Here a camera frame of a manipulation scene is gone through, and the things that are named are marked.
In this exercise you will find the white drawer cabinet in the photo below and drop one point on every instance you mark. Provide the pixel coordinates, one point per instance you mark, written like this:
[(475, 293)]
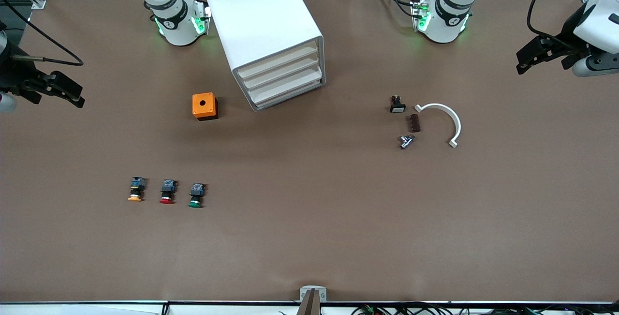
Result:
[(261, 15)]

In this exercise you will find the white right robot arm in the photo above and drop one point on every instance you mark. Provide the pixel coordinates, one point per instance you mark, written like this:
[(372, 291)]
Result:
[(179, 29)]

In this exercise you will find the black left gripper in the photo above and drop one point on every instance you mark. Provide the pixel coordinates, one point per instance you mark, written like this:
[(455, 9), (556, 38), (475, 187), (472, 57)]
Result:
[(569, 33)]

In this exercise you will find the yellow mushroom push button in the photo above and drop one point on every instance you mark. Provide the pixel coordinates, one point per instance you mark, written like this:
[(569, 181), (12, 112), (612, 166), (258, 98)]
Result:
[(137, 189)]

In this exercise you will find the red mushroom push button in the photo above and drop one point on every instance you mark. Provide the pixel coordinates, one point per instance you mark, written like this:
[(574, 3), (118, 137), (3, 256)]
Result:
[(168, 191)]

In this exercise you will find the brown ridged block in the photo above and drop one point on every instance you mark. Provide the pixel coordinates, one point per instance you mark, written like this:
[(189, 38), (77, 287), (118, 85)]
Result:
[(415, 123)]

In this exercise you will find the orange button box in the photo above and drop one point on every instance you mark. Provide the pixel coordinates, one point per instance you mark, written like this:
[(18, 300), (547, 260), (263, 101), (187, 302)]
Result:
[(203, 104)]

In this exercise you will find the green mushroom push button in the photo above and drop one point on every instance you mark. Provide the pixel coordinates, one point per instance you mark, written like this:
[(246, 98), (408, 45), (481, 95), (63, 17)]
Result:
[(197, 195)]

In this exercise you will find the silver metal connector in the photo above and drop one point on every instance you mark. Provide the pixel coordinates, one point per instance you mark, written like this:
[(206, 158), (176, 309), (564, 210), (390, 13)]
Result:
[(406, 142)]

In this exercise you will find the black switch with white face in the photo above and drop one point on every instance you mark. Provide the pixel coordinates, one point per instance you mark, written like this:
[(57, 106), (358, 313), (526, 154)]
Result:
[(397, 106)]

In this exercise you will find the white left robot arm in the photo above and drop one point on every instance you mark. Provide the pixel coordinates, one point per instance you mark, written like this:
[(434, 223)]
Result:
[(445, 24)]

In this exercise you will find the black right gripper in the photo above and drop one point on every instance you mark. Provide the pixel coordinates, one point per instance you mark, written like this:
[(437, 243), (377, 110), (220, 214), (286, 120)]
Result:
[(10, 74)]

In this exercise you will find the metal table edge bracket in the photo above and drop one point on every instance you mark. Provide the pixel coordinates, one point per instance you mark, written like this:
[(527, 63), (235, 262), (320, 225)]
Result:
[(313, 293)]

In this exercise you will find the brown table mat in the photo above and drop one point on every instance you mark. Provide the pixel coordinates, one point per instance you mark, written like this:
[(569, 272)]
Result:
[(435, 232)]

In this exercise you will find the white curved bracket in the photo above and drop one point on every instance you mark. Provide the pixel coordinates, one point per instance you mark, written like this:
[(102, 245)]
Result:
[(454, 119)]

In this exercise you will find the white plastic drawer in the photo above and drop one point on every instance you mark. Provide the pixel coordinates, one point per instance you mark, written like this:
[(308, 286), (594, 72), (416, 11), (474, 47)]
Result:
[(285, 76), (275, 63), (290, 90)]

